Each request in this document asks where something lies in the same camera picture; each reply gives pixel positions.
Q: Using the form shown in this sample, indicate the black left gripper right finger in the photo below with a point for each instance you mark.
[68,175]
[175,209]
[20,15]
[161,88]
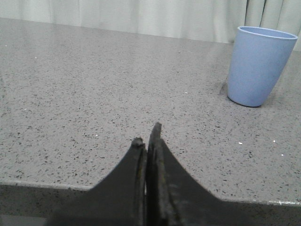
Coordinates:
[175,198]

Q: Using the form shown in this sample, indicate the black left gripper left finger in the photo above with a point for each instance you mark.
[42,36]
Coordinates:
[118,200]

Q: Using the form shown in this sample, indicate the blue plastic cup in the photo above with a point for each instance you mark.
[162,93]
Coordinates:
[258,59]

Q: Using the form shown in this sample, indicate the white curtain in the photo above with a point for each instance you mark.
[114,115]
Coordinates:
[207,20]

